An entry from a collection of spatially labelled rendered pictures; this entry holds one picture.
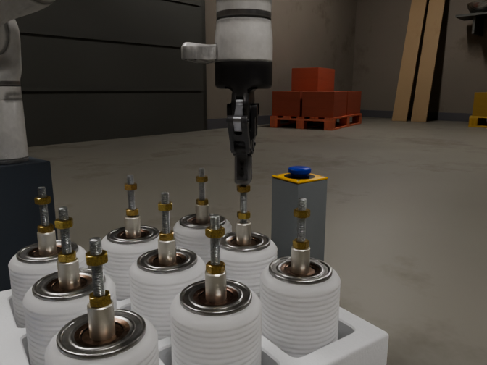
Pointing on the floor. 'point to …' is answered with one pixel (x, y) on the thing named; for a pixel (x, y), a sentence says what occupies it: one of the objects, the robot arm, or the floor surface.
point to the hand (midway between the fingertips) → (243, 169)
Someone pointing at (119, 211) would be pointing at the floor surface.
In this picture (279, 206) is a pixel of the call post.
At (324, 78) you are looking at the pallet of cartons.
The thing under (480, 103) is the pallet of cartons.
